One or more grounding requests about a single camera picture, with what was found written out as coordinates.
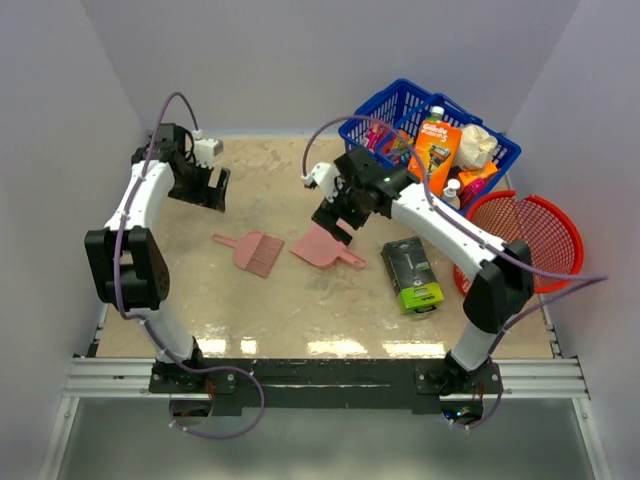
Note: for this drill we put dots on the orange box in basket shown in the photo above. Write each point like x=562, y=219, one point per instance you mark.
x=466, y=177

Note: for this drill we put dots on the white plastic bag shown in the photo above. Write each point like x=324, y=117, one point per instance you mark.
x=475, y=149

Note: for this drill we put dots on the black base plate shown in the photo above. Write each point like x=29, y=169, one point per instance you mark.
x=230, y=386

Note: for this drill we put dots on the pink box in basket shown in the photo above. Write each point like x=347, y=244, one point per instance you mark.
x=375, y=133

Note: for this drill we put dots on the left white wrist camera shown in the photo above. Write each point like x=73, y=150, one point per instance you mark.
x=206, y=149

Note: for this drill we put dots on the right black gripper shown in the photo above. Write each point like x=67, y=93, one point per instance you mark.
x=329, y=213

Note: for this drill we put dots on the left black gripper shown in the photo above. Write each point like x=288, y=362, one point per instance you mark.
x=208, y=196

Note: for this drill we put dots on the orange razor package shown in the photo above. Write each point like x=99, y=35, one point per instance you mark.
x=436, y=144

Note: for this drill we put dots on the black green razor box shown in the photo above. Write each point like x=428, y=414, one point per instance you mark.
x=412, y=278

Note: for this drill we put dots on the red mesh waste basket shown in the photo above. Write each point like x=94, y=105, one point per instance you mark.
x=555, y=243

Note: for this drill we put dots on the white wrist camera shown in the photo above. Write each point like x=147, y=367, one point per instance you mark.
x=327, y=178
x=206, y=149

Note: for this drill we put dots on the blue plastic basket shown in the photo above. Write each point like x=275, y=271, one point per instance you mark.
x=405, y=105

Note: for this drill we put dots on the pink dustpan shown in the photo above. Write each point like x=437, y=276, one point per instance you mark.
x=318, y=248

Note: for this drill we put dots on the pink hand brush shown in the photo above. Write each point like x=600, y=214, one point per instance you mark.
x=255, y=252

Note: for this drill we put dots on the colourful pack in basket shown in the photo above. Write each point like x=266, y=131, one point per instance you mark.
x=395, y=148

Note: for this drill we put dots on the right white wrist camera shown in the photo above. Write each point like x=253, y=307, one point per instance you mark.
x=327, y=178

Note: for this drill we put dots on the white pump bottle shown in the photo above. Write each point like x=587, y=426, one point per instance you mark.
x=450, y=193

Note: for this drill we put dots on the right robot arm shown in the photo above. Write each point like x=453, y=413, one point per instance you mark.
x=501, y=283

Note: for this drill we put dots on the magenta box in basket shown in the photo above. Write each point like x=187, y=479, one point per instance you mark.
x=471, y=191

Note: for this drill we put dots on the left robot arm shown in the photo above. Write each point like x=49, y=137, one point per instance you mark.
x=126, y=263

